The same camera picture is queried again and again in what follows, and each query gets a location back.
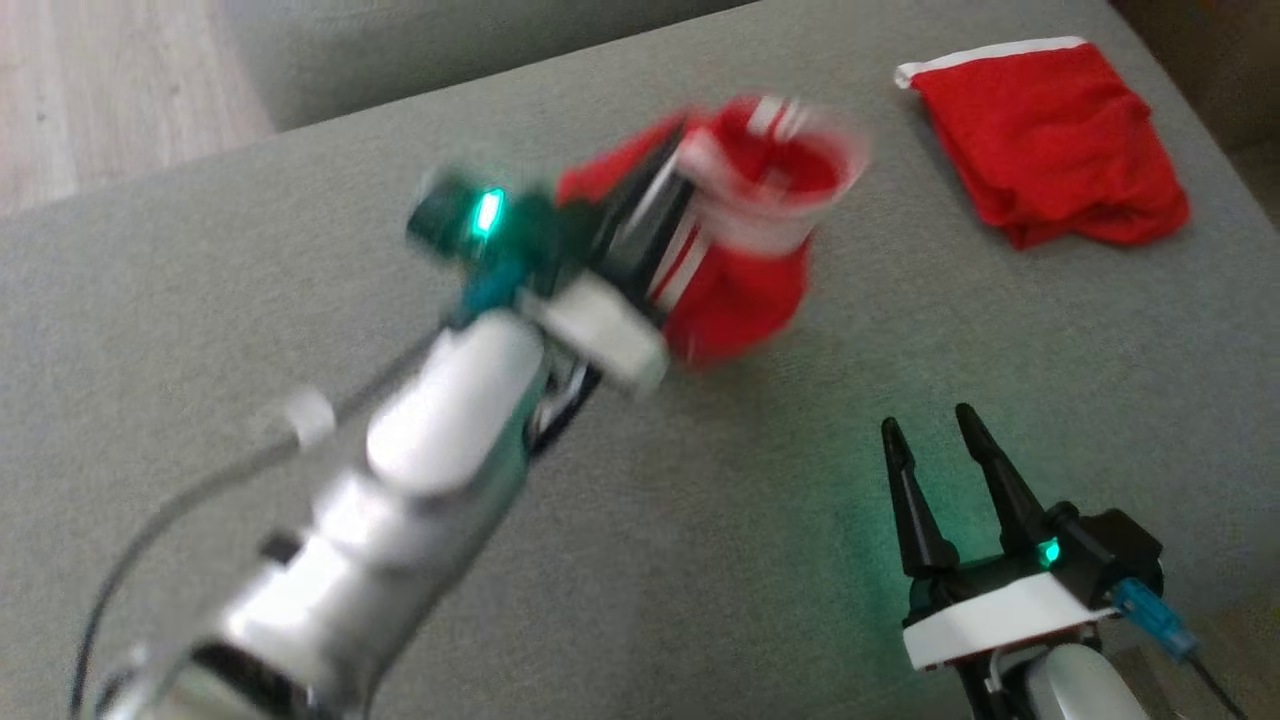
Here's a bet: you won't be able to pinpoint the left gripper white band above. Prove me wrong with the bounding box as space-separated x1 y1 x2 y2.
518 125 706 397

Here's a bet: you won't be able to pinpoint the grey sofa side cushion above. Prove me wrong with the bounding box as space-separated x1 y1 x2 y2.
212 0 766 133

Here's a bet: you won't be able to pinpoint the red garment with white stripes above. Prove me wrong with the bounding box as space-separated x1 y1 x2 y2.
553 93 873 373

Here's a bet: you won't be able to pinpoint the white cable label tag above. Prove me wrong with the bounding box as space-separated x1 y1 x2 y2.
278 388 338 448

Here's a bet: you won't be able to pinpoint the red shorts with white band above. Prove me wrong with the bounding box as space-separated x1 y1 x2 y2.
893 36 1193 251

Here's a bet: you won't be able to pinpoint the grey sofa seat cushion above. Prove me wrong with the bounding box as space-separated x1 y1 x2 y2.
0 0 1280 720

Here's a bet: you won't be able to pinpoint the black cable blue plug right arm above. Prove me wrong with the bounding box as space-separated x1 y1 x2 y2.
1108 576 1253 720

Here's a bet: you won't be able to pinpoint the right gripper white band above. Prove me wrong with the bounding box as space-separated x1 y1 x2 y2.
880 402 1121 673

